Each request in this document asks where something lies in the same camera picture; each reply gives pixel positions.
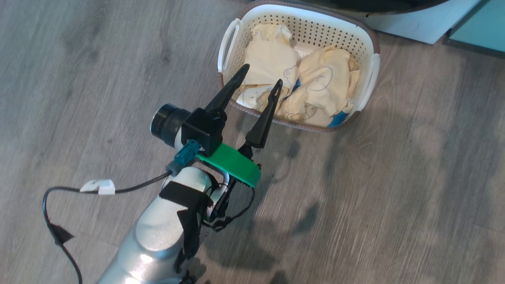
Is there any pale teal cabinet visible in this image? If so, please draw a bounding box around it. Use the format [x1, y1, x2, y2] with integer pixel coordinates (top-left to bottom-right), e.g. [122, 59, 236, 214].
[446, 0, 505, 58]

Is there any white washing machine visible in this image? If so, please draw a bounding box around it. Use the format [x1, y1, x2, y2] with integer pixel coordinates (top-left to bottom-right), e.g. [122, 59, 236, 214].
[272, 0, 483, 45]

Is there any black left arm strap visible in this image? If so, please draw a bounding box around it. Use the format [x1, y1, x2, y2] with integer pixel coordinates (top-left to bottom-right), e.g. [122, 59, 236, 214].
[159, 181, 214, 273]

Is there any thin black left gripper cable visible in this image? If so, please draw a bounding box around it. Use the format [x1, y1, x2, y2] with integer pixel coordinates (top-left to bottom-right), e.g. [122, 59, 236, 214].
[202, 185, 256, 232]

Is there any plain cream garment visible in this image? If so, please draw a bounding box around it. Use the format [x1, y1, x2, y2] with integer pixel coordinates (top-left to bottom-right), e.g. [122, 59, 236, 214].
[236, 23, 300, 114]

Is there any black round washing machine door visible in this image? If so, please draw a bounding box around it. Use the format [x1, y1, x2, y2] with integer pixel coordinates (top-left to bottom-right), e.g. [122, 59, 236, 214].
[292, 0, 449, 14]

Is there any white perforated laundry basket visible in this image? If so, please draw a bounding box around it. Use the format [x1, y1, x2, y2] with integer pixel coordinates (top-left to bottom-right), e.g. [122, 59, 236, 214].
[217, 1, 381, 133]

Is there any teal left cable connector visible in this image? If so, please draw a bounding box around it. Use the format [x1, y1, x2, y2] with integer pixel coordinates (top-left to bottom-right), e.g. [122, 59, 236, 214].
[166, 140, 201, 176]

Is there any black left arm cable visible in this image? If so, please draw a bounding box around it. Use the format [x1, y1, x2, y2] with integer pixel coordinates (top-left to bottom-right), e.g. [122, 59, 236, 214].
[43, 170, 172, 284]

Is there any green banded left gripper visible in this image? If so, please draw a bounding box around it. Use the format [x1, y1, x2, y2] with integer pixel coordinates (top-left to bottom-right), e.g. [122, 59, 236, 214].
[196, 64, 283, 206]

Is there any cream garment with blue label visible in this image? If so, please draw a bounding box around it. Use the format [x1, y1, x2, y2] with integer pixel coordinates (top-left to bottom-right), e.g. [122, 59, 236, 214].
[276, 45, 361, 128]

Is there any white cable tag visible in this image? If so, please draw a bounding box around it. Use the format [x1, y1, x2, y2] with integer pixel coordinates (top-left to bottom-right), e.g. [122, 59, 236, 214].
[80, 179, 116, 196]

